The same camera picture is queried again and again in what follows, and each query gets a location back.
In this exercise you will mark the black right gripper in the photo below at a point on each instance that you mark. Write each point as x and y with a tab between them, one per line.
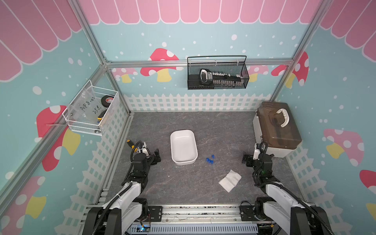
249	160

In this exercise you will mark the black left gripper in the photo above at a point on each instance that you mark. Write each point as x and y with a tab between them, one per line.
153	158

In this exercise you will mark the white wiping cloth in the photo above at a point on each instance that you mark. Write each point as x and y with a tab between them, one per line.
230	181

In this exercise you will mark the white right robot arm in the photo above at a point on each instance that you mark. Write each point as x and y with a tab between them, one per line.
282	202

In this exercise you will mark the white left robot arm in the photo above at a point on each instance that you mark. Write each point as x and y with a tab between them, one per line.
126	202

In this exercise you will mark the white rectangular plastic tray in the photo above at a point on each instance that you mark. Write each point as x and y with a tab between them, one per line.
183	147

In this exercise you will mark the yellow black screwdriver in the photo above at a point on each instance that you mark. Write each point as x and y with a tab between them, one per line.
130	144

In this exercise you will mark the brown lidded storage box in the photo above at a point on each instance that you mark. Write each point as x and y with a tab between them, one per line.
274	123

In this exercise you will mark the black tape roll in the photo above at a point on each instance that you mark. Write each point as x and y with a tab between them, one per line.
107	100

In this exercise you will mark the clear labelled plastic bag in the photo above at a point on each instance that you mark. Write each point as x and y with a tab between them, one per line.
85	108

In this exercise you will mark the black socket tool set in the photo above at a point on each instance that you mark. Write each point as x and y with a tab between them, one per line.
216	79

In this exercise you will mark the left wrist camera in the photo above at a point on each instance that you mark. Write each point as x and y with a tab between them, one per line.
142	148

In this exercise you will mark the white wire wall basket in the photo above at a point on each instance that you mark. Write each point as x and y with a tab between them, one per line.
109	119

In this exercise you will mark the black wire mesh basket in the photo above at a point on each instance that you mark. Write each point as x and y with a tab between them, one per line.
233	65

